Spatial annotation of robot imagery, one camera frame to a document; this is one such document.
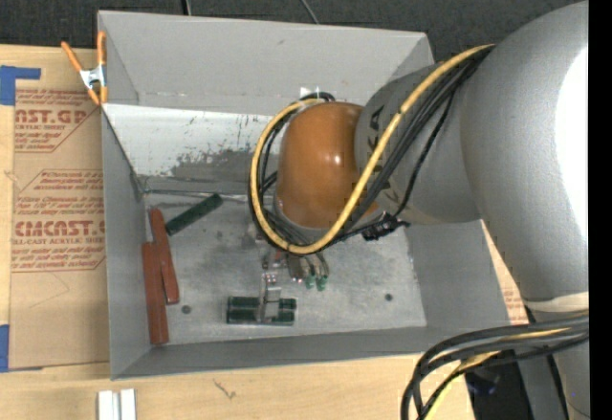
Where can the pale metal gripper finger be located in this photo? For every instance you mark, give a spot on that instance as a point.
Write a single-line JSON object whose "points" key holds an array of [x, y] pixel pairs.
{"points": [[265, 298], [274, 301]]}

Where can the dark green flat block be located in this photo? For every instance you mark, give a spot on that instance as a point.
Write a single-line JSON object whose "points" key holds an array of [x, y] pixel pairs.
{"points": [[243, 317], [244, 302], [193, 214]]}

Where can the grey metal bin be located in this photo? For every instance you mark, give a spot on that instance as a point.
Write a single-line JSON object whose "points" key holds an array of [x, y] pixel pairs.
{"points": [[334, 284]]}

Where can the red-brown flat block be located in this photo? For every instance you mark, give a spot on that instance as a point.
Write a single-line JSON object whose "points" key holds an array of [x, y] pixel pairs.
{"points": [[155, 298], [165, 260]]}

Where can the brown cardboard board red print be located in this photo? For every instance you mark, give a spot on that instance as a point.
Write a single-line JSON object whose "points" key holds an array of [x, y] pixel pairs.
{"points": [[57, 313]]}

